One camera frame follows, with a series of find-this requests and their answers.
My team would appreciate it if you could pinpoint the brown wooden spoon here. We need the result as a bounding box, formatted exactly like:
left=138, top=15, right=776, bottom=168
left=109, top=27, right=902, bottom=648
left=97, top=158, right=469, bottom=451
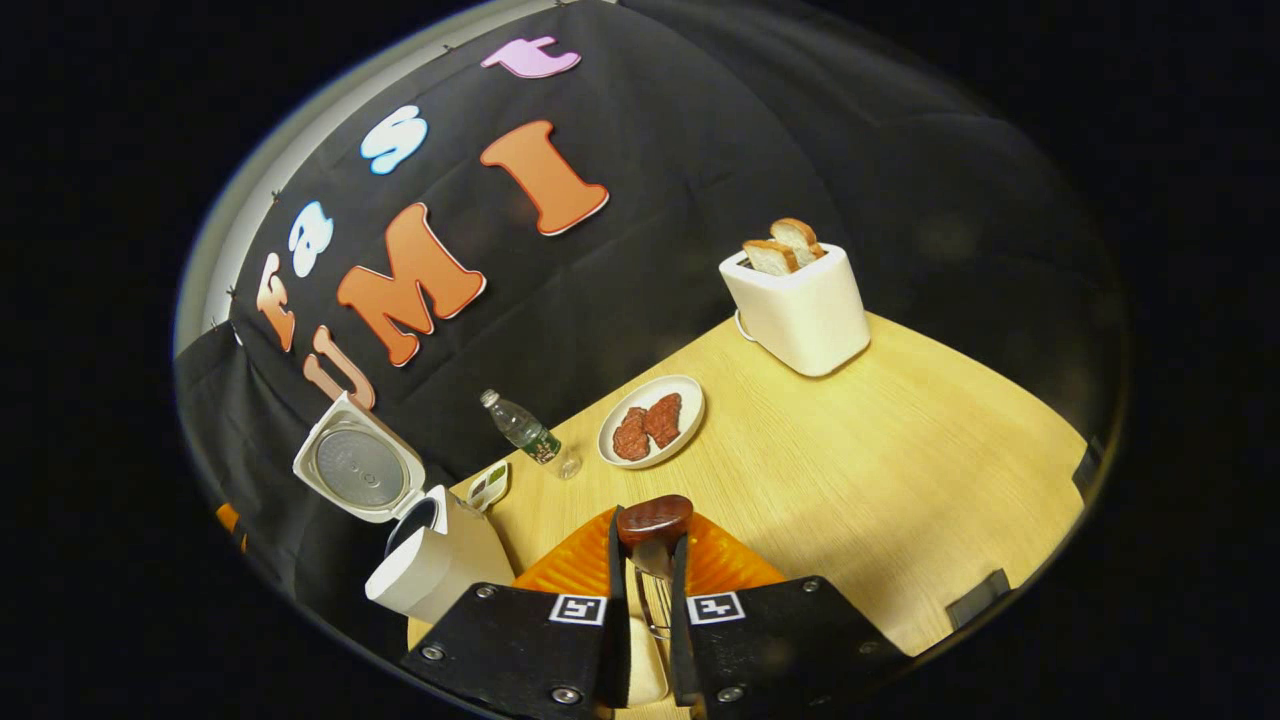
left=616, top=494, right=695, bottom=583

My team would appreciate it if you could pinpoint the white oval plate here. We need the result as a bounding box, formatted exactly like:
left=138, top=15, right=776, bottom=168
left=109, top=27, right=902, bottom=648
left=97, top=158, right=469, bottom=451
left=597, top=375, right=707, bottom=470

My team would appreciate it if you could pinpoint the toasted bread slice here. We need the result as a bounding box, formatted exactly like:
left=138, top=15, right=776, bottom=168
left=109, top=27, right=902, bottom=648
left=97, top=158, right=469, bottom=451
left=770, top=217, right=827, bottom=263
left=742, top=238, right=801, bottom=278

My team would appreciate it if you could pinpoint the white toaster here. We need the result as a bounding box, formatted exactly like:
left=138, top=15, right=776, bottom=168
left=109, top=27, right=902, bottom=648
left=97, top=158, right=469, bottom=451
left=719, top=243, right=872, bottom=378

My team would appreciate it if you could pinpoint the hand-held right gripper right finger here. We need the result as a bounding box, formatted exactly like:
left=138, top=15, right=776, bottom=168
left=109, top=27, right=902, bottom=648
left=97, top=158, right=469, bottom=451
left=667, top=512, right=913, bottom=716

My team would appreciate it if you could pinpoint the clear plastic water bottle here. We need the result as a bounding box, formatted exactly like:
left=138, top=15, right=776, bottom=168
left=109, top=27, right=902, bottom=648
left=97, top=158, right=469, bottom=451
left=479, top=389, right=583, bottom=481

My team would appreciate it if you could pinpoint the red meat piece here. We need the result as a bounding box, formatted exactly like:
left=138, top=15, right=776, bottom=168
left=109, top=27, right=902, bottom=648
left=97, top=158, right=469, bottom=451
left=612, top=405, right=653, bottom=463
left=645, top=392, right=685, bottom=449

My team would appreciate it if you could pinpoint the wire chopstick holder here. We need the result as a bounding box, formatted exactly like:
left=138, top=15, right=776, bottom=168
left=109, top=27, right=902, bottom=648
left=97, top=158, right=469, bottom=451
left=632, top=560, right=673, bottom=643

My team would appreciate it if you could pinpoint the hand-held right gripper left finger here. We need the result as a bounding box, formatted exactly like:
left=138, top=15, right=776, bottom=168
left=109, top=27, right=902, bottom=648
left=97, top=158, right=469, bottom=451
left=400, top=505, right=633, bottom=720

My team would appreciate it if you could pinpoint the small white divided dish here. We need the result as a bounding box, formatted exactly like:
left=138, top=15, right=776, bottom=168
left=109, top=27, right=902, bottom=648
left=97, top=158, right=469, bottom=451
left=467, top=461, right=511, bottom=513

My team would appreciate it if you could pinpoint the white rice cooker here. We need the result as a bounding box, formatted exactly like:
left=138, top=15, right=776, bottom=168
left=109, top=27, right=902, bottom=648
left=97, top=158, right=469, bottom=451
left=292, top=392, right=517, bottom=627

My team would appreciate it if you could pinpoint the black backdrop cloth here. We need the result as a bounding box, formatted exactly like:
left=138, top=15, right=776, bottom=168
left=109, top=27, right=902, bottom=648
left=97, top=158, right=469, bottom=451
left=175, top=0, right=1126, bottom=641

